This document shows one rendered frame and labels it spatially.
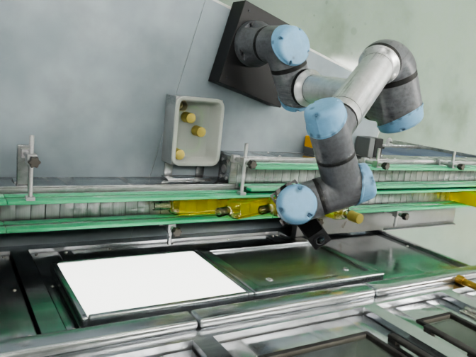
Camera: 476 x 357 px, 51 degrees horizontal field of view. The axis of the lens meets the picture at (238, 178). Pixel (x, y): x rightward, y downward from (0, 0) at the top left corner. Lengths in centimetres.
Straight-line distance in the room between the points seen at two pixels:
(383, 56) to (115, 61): 82
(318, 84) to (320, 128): 59
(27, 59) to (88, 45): 18
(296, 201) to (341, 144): 13
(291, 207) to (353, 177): 13
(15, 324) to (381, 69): 95
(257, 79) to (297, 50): 25
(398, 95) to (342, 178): 37
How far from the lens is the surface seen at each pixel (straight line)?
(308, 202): 93
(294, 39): 154
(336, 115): 89
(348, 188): 95
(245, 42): 164
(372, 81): 106
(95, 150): 161
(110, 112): 160
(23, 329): 117
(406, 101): 126
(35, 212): 147
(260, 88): 175
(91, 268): 137
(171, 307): 118
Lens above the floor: 228
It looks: 57 degrees down
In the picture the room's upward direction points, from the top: 112 degrees clockwise
